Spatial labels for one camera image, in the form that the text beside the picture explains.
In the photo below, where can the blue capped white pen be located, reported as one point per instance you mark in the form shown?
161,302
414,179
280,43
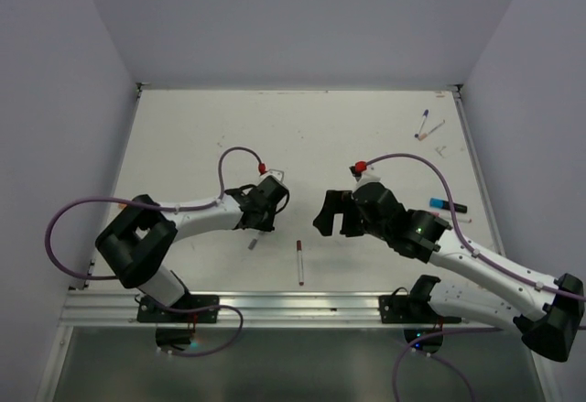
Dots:
421,124

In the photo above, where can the aluminium frame rail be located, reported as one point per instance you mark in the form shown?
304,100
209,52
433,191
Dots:
293,308

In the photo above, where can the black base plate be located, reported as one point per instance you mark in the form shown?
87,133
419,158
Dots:
410,308
189,309

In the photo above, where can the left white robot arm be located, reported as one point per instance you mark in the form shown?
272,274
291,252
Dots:
135,243

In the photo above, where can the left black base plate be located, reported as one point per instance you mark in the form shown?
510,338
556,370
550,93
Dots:
189,309

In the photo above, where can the blue black highlighter marker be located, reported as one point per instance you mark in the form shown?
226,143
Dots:
447,206

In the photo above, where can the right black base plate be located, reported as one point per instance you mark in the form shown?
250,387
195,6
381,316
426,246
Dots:
410,308

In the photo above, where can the red capped white pen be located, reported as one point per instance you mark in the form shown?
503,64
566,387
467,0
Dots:
300,266

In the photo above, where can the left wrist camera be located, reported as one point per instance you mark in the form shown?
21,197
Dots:
278,174

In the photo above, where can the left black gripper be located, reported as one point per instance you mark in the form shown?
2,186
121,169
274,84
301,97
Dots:
266,224

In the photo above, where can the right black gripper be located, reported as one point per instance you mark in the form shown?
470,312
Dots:
336,200

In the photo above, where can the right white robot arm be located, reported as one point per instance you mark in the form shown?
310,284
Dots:
545,311

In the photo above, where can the pink capped marker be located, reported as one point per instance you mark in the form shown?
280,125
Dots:
448,217

